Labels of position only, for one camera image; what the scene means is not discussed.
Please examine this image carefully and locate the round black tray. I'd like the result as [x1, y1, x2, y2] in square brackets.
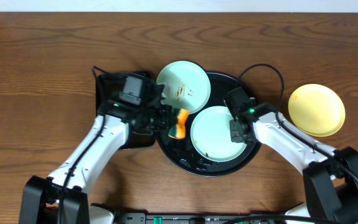
[155, 72, 261, 177]

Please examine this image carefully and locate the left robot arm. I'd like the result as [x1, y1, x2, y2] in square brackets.
[19, 100, 188, 223]

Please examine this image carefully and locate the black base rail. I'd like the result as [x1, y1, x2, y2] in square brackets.
[88, 212, 323, 224]

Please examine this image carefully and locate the rectangular black tray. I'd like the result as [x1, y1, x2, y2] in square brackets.
[95, 72, 156, 150]

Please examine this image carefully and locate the yellow green sponge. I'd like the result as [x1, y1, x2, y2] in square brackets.
[168, 108, 189, 140]

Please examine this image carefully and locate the mint plate with crumbs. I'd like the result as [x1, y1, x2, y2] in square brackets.
[156, 61, 211, 114]

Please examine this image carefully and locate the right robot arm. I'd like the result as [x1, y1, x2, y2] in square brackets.
[225, 101, 358, 223]

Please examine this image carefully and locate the mint plate with sauce smear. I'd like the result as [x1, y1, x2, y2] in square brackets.
[191, 106, 247, 162]

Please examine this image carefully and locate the yellow plate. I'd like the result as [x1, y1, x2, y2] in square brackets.
[288, 83, 346, 137]

